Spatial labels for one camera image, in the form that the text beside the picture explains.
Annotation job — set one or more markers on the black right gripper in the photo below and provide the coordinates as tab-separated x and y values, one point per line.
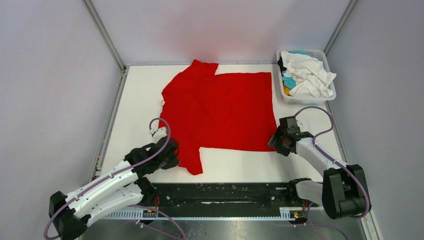
274	141

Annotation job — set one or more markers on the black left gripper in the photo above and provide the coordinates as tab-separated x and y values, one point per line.
173	162

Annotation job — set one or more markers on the white plastic laundry basket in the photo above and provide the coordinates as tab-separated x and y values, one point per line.
318	54

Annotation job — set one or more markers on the red t shirt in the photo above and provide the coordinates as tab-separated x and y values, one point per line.
205	109

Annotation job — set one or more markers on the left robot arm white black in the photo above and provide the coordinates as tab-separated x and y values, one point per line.
125	185

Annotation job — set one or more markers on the white slotted cable duct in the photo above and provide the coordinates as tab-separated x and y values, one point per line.
209	212

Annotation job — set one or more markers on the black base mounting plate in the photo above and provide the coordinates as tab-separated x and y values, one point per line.
274	194

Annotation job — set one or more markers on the teal garment in basket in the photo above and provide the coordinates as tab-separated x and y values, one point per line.
288	81

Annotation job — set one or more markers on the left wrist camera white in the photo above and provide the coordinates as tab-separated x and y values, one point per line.
159	133

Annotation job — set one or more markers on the black garment in basket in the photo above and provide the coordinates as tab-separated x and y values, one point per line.
281	65

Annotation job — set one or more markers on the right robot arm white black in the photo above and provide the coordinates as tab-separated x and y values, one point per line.
343	191

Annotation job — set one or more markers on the white t shirt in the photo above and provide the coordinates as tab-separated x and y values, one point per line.
310	75

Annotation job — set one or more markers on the orange garment in basket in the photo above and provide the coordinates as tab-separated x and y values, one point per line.
286	90

